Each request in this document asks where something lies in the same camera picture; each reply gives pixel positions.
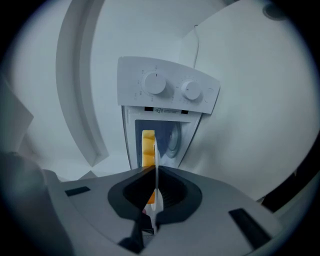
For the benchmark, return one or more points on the white round plate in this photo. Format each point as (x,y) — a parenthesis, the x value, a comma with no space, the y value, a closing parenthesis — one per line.
(158,200)

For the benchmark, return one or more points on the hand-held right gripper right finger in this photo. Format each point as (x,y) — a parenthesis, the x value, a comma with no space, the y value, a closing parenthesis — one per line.
(212,212)

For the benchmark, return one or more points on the white microwave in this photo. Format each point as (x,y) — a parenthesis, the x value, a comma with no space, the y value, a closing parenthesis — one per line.
(170,75)

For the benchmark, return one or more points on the white table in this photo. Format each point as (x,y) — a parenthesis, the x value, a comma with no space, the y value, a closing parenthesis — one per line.
(250,100)

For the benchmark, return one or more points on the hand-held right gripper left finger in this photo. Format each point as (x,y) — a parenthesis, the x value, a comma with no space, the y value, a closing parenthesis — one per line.
(95,212)

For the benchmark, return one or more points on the plate with bread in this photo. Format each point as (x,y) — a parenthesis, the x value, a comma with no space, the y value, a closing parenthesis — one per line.
(176,142)

